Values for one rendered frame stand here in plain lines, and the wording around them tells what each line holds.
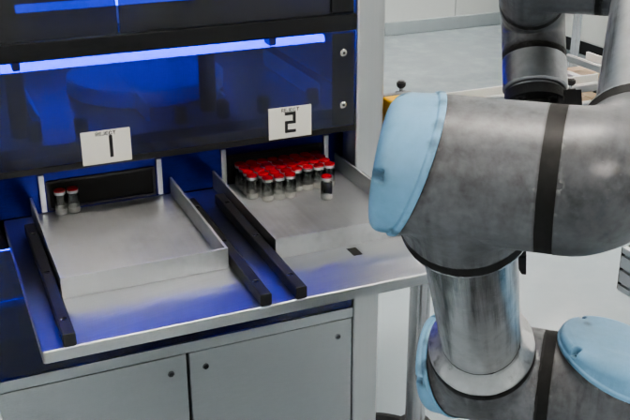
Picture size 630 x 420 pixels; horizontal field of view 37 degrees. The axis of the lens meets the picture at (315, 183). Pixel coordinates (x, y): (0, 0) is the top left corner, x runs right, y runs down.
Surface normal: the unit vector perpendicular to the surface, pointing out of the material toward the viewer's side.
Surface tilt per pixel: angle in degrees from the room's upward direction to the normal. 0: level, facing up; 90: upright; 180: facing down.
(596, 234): 110
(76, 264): 0
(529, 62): 51
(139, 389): 90
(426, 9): 90
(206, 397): 90
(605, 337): 8
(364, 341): 90
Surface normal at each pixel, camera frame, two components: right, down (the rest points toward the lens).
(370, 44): 0.39, 0.33
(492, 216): -0.31, 0.53
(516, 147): -0.25, -0.29
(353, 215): 0.00, -0.93
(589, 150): -0.01, -0.42
